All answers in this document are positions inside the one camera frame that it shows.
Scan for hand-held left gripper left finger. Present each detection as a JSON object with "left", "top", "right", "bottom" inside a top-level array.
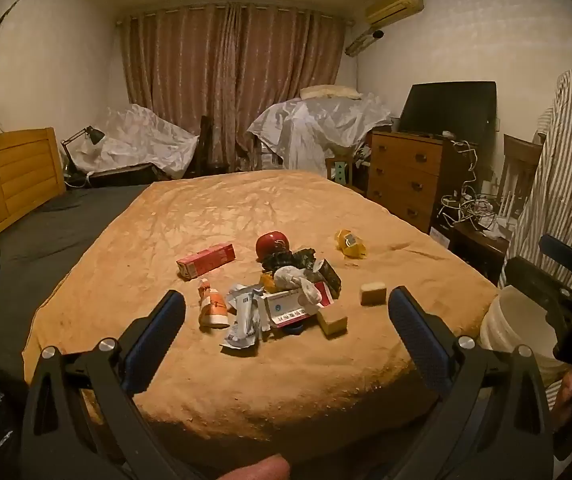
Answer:
[{"left": 21, "top": 289, "right": 187, "bottom": 480}]

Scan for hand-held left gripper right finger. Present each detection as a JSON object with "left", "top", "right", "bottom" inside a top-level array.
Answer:
[{"left": 388, "top": 285, "right": 554, "bottom": 480}]

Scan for white plastic bucket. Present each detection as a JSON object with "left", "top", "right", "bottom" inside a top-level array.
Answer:
[{"left": 478, "top": 285, "right": 572, "bottom": 386}]

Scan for white wrappers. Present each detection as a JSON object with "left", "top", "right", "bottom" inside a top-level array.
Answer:
[{"left": 220, "top": 282, "right": 271, "bottom": 353}]

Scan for white and red medicine box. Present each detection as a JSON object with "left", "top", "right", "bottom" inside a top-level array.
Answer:
[{"left": 258, "top": 282, "right": 337, "bottom": 331}]

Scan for grey knitted sock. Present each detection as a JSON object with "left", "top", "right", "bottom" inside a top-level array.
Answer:
[{"left": 273, "top": 266, "right": 311, "bottom": 291}]

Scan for dark bag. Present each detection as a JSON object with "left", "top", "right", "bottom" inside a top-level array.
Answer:
[{"left": 261, "top": 247, "right": 319, "bottom": 273}]

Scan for person's right hand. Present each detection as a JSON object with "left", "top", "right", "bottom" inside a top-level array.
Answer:
[{"left": 550, "top": 374, "right": 572, "bottom": 432}]

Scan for low dark wooden table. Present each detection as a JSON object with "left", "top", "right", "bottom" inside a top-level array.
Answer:
[{"left": 448, "top": 220, "right": 511, "bottom": 281}]

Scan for tan sponge cube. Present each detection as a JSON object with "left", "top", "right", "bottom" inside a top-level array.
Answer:
[{"left": 360, "top": 282, "right": 387, "bottom": 306}]

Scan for orange tube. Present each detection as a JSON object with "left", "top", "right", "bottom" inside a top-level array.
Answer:
[{"left": 197, "top": 280, "right": 229, "bottom": 330}]

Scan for yellow sponge block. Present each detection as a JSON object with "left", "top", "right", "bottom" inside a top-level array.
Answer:
[{"left": 316, "top": 310, "right": 349, "bottom": 336}]

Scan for striped hanging cloth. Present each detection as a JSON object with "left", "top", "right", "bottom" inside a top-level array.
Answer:
[{"left": 498, "top": 70, "right": 572, "bottom": 293}]

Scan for long red carton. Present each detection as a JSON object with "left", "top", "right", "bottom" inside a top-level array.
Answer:
[{"left": 176, "top": 242, "right": 237, "bottom": 281}]

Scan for tall wooden chair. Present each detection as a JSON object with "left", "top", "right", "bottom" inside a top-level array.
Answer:
[{"left": 496, "top": 134, "right": 544, "bottom": 221}]

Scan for dark foil snack packet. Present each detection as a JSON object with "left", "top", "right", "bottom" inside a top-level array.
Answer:
[{"left": 316, "top": 259, "right": 341, "bottom": 298}]

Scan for yellow plastic packet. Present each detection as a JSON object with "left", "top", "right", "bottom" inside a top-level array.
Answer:
[{"left": 335, "top": 230, "right": 368, "bottom": 260}]

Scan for red apple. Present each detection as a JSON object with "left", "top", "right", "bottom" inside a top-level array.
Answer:
[{"left": 256, "top": 231, "right": 291, "bottom": 261}]

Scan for grey bed sheet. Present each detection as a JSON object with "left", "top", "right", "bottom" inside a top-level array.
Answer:
[{"left": 0, "top": 184, "right": 151, "bottom": 376}]

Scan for wooden chest of drawers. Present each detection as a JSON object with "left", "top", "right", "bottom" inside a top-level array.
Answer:
[{"left": 367, "top": 130, "right": 479, "bottom": 233}]

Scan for person's bare leg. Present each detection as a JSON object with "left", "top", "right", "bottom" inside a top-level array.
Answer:
[{"left": 223, "top": 454, "right": 291, "bottom": 480}]

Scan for black flat television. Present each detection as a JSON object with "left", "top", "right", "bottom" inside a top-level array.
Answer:
[{"left": 398, "top": 81, "right": 497, "bottom": 148}]

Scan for small wooden chair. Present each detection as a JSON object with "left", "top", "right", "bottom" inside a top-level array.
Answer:
[{"left": 326, "top": 156, "right": 367, "bottom": 196}]

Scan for crumpled clear plastic cover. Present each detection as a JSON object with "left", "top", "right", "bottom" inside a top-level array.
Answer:
[{"left": 73, "top": 105, "right": 201, "bottom": 178}]

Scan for black desk lamp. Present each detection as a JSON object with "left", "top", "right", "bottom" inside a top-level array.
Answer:
[{"left": 61, "top": 126, "right": 107, "bottom": 181}]

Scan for wooden headboard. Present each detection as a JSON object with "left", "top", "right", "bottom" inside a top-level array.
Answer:
[{"left": 0, "top": 127, "right": 67, "bottom": 238}]

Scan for large clear plastic cover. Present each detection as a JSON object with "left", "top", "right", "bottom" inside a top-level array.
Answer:
[{"left": 247, "top": 92, "right": 393, "bottom": 178}]

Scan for cream pillow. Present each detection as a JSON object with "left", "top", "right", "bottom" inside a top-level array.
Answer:
[{"left": 300, "top": 84, "right": 363, "bottom": 101}]

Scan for brown patterned curtain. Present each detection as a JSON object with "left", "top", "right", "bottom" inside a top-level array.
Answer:
[{"left": 116, "top": 2, "right": 349, "bottom": 178}]

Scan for tangle of white cables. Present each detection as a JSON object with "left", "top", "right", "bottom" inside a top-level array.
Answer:
[{"left": 438, "top": 140, "right": 511, "bottom": 233}]

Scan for beige wall duct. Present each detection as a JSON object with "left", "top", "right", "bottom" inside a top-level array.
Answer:
[{"left": 345, "top": 27, "right": 385, "bottom": 57}]

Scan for beige wall air conditioner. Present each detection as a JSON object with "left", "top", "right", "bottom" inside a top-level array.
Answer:
[{"left": 364, "top": 0, "right": 424, "bottom": 26}]

